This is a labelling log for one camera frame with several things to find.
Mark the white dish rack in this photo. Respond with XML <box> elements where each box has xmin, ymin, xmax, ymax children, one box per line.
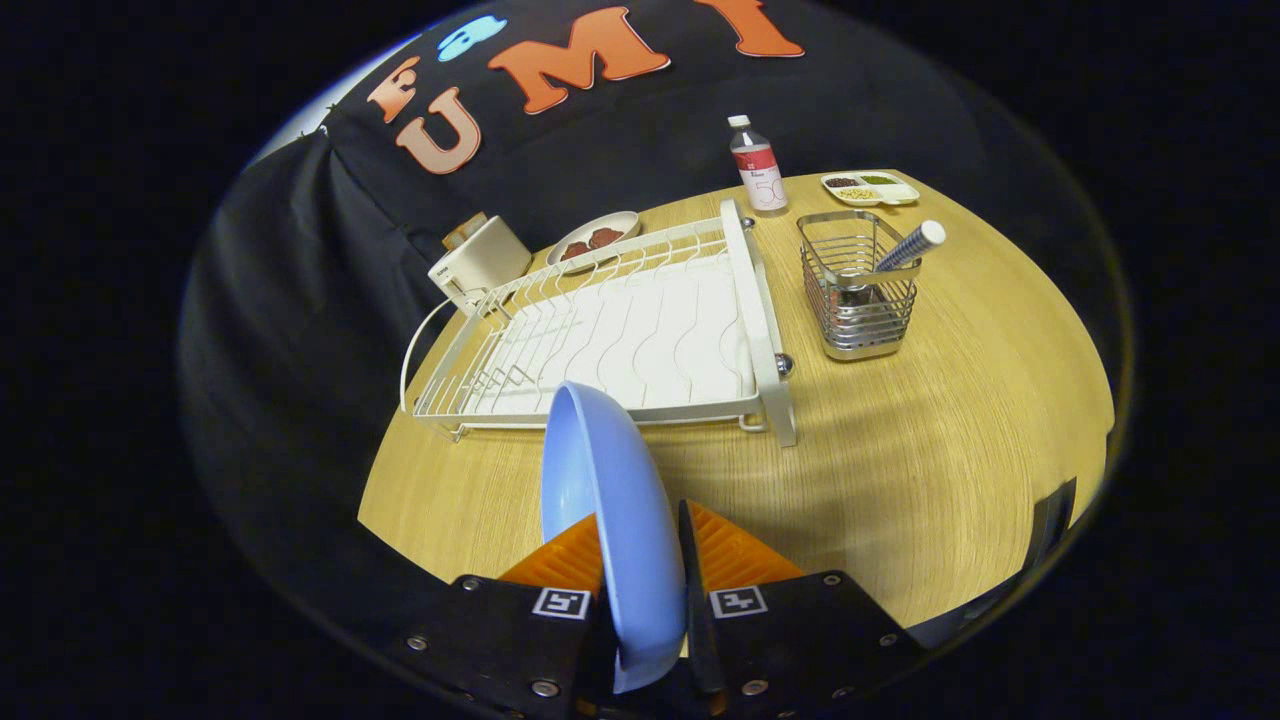
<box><xmin>400</xmin><ymin>198</ymin><xmax>799</xmax><ymax>448</ymax></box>

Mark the blue plate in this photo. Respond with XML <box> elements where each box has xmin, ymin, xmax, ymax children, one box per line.
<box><xmin>540</xmin><ymin>380</ymin><xmax>689</xmax><ymax>694</ymax></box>

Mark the white compartment tray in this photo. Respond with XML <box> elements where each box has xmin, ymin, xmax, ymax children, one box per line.
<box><xmin>821</xmin><ymin>170</ymin><xmax>921</xmax><ymax>208</ymax></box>

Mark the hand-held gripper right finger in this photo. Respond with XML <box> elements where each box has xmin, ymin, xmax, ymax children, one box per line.
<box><xmin>678</xmin><ymin>498</ymin><xmax>926</xmax><ymax>720</ymax></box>

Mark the black backdrop cloth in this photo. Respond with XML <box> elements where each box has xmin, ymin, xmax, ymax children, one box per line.
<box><xmin>180</xmin><ymin>0</ymin><xmax>1131</xmax><ymax>641</ymax></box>

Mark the metal wire basket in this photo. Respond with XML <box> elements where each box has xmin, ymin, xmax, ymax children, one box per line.
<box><xmin>797</xmin><ymin>210</ymin><xmax>921</xmax><ymax>361</ymax></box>

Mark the small white plate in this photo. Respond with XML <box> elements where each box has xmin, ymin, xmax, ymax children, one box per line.
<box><xmin>546</xmin><ymin>210</ymin><xmax>642</xmax><ymax>269</ymax></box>

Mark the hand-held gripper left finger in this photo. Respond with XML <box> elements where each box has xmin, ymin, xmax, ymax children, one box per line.
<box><xmin>400</xmin><ymin>512</ymin><xmax>613</xmax><ymax>720</ymax></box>

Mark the white toaster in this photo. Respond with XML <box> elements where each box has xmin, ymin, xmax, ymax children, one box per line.
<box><xmin>428</xmin><ymin>215</ymin><xmax>533</xmax><ymax>316</ymax></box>

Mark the striped handle spoon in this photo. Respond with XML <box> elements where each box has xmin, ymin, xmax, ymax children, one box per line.
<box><xmin>830</xmin><ymin>220</ymin><xmax>947</xmax><ymax>321</ymax></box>

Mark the clear bottle red label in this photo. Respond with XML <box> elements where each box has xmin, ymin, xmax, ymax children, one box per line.
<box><xmin>727</xmin><ymin>114</ymin><xmax>790</xmax><ymax>214</ymax></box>

